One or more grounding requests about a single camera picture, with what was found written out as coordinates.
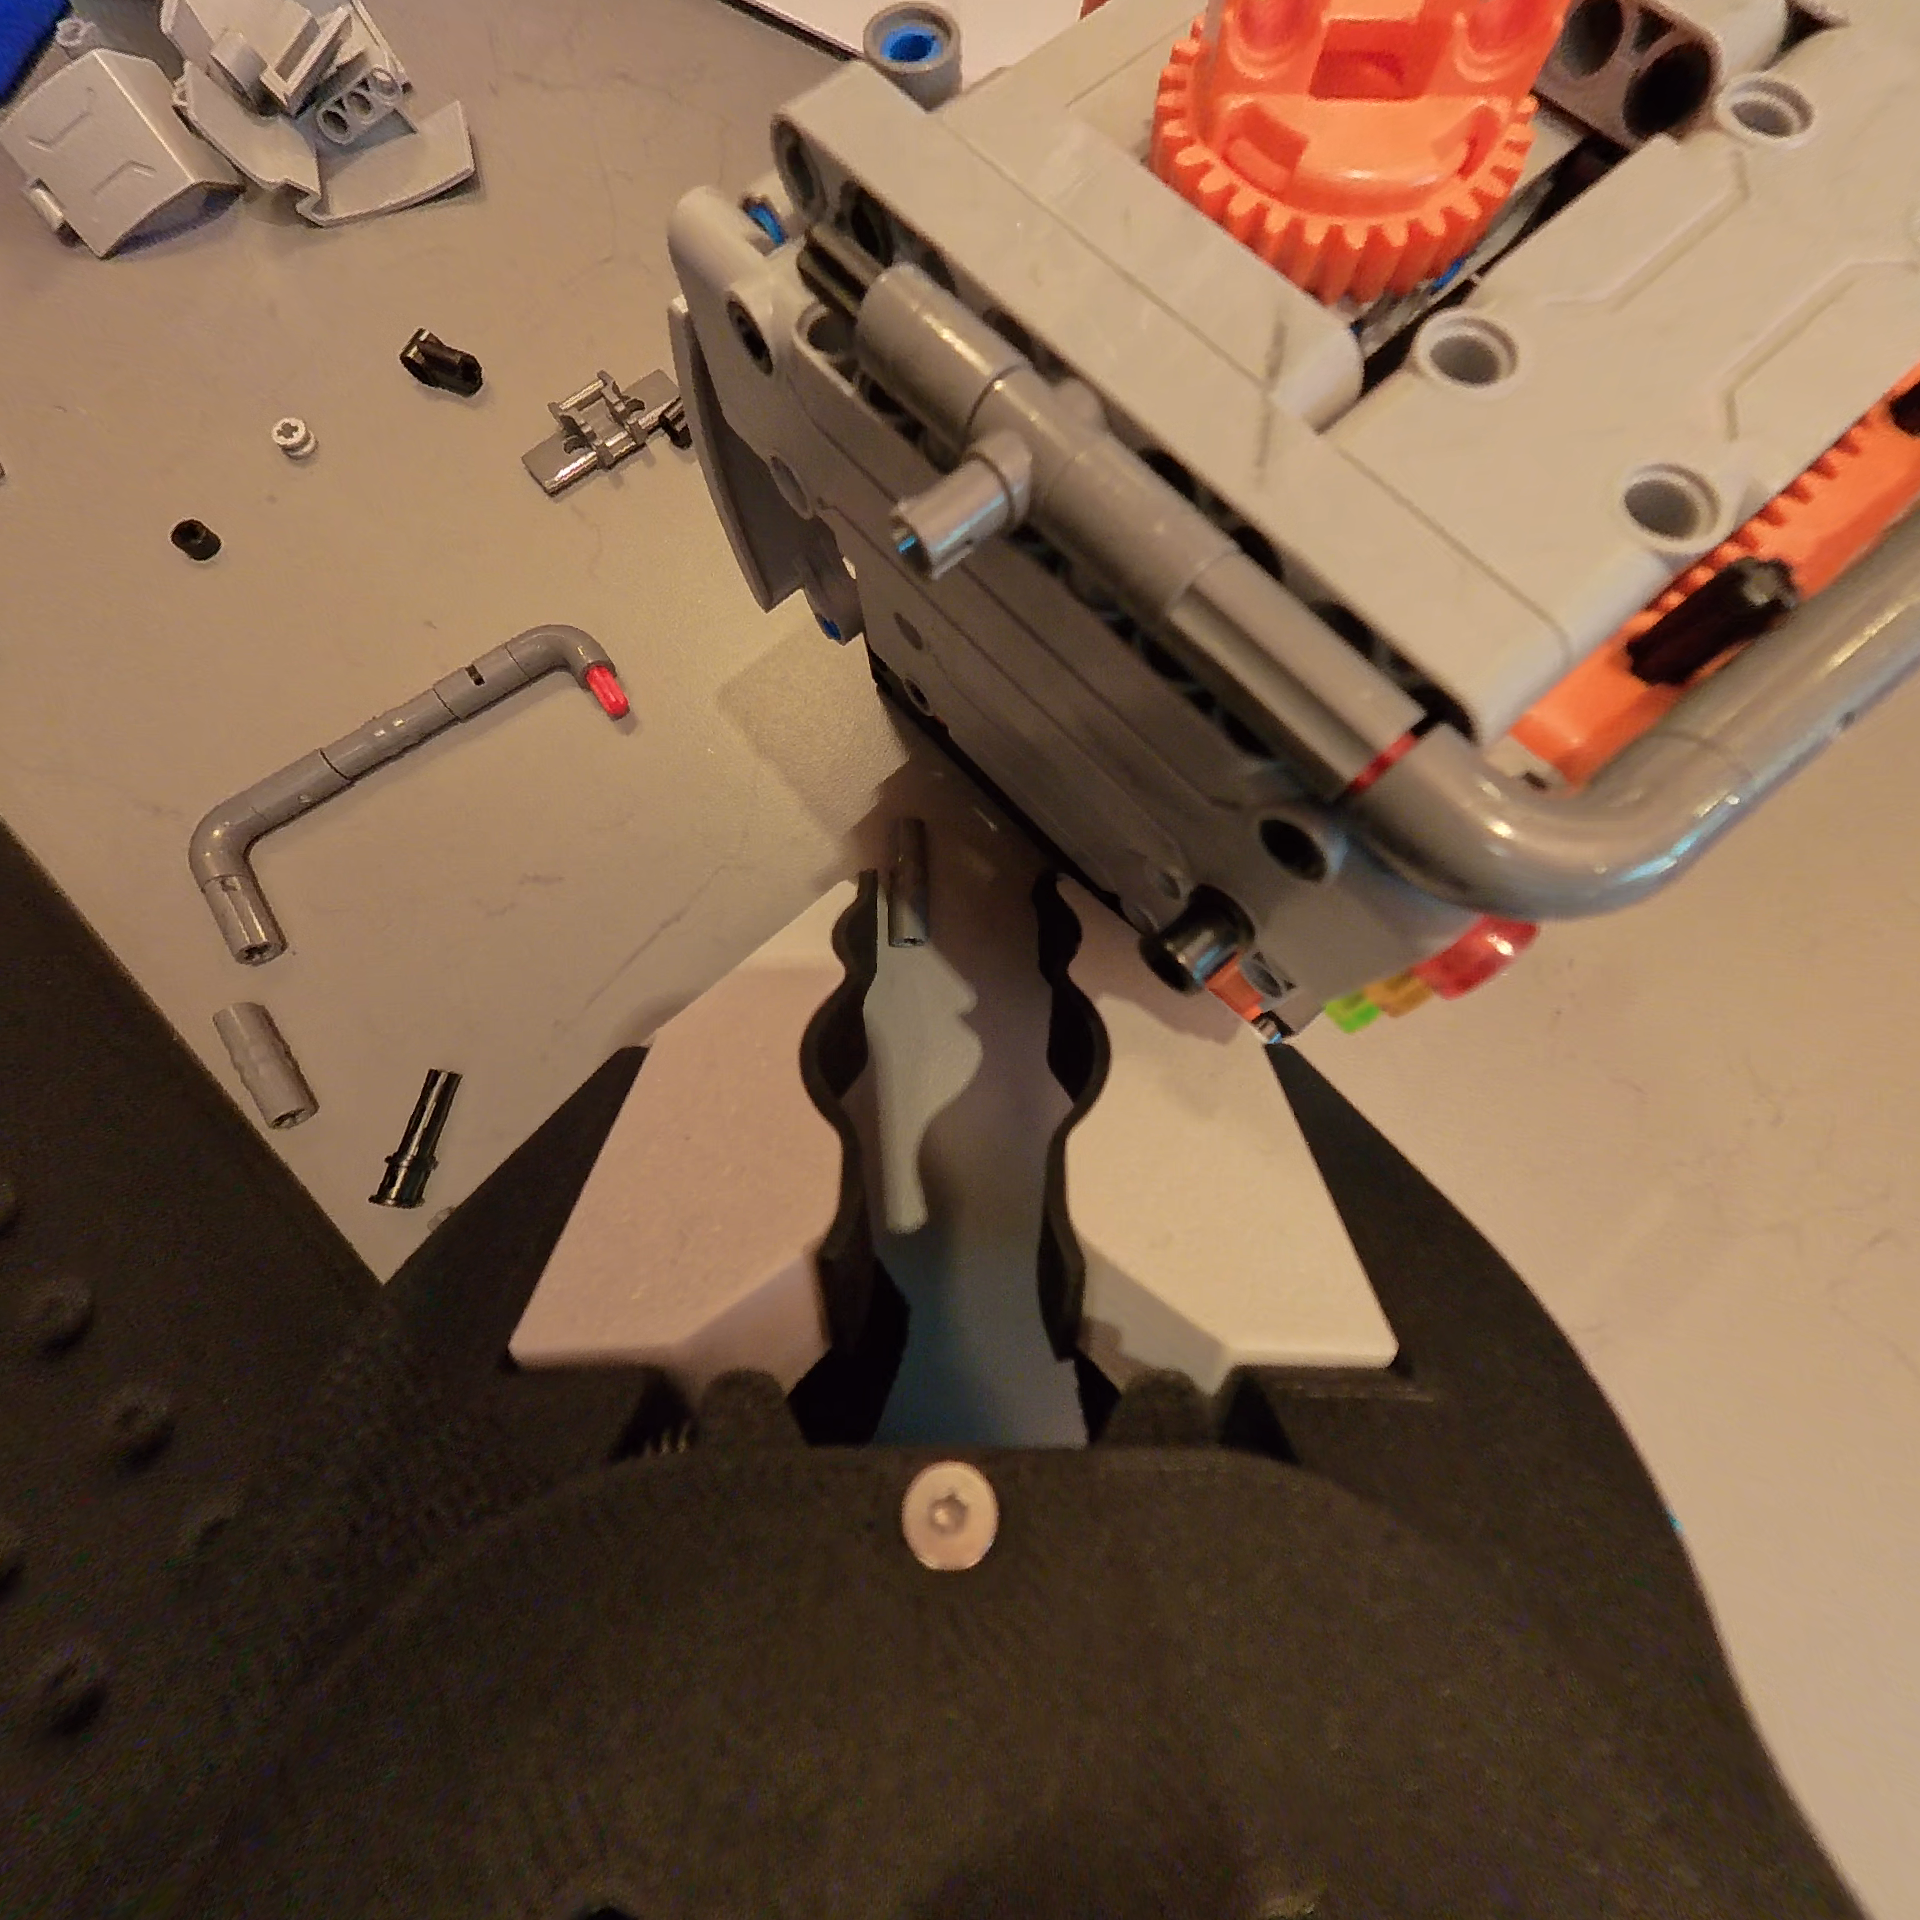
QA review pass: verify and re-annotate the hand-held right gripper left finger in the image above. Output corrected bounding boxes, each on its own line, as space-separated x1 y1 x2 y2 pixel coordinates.
508 873 889 1373

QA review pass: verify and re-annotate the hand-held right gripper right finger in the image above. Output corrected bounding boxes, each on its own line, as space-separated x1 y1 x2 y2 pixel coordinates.
1031 874 1400 1384

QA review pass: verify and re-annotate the grey bent brick tube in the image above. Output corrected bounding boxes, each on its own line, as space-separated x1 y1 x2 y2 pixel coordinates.
190 624 631 966

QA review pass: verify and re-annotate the grey brick model orange gear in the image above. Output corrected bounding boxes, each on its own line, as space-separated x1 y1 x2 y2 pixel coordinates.
667 0 1920 1046

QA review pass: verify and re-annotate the grey track link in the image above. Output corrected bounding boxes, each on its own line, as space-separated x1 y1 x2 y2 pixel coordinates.
522 368 685 496

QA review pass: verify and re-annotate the black brick pin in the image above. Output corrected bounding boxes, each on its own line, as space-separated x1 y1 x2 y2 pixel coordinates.
370 1067 466 1210

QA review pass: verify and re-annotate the short grey brick tube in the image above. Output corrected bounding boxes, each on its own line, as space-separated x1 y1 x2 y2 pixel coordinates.
210 1000 321 1130

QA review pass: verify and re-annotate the black perforated pad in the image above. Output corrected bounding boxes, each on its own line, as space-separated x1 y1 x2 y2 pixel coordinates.
0 816 395 1920

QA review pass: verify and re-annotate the grey brick wing assembly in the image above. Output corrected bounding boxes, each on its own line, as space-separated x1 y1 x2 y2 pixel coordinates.
157 0 478 226

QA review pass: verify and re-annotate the grey curved brick panel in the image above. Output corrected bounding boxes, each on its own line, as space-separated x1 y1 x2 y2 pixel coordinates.
0 44 246 256

